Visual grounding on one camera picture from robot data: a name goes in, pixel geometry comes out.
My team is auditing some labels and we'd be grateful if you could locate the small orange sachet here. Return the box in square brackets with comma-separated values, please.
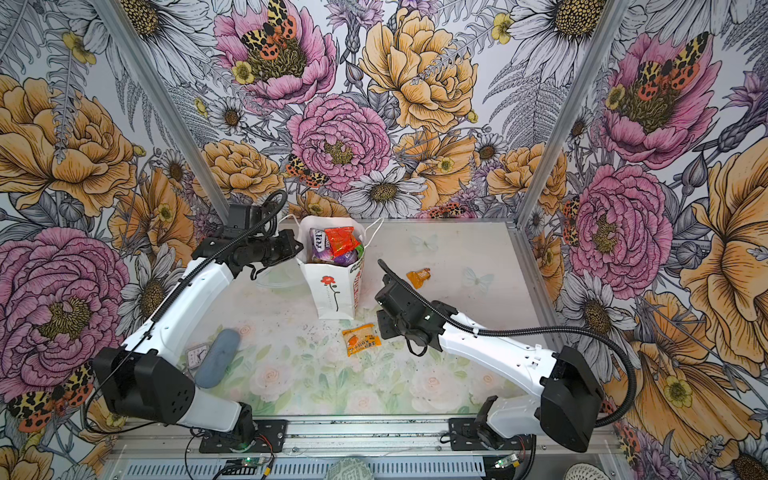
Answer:
[406, 267, 431, 290]

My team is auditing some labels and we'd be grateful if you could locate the orange snack packet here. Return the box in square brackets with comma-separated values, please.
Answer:
[342, 323, 381, 357]

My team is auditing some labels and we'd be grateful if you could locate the white paper bag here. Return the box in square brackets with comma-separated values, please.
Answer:
[287, 215, 384, 320]

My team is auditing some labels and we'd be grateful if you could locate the small purple snack bag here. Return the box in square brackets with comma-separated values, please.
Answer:
[309, 229, 335, 264]

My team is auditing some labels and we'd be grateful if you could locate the small red sachet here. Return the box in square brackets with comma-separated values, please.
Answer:
[324, 226, 361, 257]

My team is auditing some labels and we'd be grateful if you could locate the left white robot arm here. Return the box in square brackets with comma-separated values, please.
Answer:
[91, 190, 303, 450]

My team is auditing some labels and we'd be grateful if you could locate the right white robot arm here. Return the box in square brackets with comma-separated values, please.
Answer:
[375, 260, 638, 453]

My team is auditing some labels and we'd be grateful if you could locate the floral table mat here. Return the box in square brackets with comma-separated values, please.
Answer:
[179, 281, 553, 416]

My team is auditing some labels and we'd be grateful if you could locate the small white clock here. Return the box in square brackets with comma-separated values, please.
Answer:
[186, 344, 210, 370]

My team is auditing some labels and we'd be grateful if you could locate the grey oval case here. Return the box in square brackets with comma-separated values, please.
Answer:
[194, 329, 241, 389]

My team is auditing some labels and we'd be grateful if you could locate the aluminium front rail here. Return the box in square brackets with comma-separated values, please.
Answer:
[107, 413, 622, 460]

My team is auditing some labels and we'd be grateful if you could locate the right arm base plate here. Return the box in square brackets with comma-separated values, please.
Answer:
[448, 417, 534, 452]

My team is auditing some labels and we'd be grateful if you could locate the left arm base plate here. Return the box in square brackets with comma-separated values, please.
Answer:
[198, 419, 289, 454]

